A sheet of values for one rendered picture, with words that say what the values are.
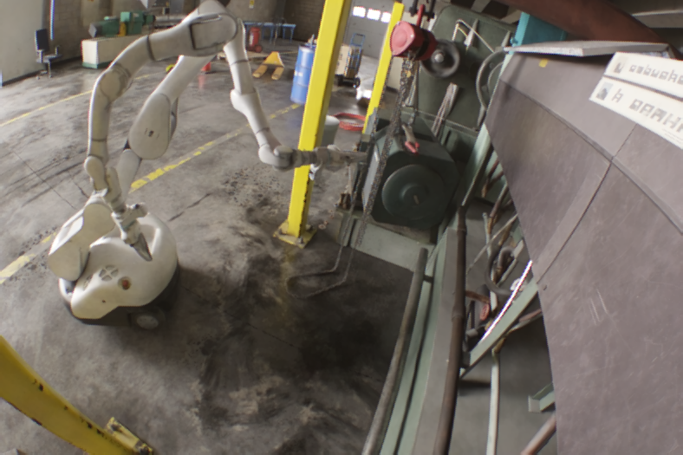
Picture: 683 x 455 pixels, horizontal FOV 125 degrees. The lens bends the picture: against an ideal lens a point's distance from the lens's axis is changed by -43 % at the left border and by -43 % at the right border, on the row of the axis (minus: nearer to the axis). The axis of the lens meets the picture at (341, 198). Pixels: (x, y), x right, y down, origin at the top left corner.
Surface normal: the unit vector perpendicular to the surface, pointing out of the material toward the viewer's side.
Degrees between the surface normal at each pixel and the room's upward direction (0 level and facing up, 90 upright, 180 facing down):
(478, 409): 0
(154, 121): 90
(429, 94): 90
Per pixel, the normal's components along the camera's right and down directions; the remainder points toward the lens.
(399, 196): -0.06, 0.54
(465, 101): -0.33, 0.44
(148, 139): 0.31, 0.56
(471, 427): 0.20, -0.83
